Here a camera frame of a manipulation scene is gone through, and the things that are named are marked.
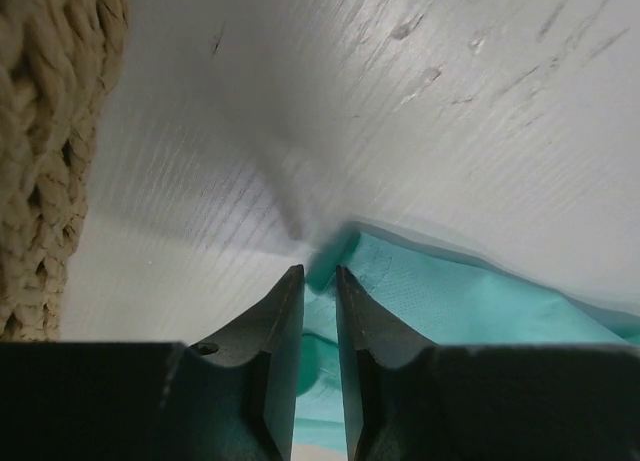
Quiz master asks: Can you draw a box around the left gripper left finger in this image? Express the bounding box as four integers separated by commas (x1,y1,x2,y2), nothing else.
1,265,304,460

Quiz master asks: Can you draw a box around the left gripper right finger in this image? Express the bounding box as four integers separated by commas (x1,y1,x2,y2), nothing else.
336,267,639,460

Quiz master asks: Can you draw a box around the teal t shirt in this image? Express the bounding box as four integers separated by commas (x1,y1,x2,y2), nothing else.
294,227,639,453

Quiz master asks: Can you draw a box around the wicker laundry basket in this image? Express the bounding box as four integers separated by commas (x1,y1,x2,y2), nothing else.
1,0,129,342

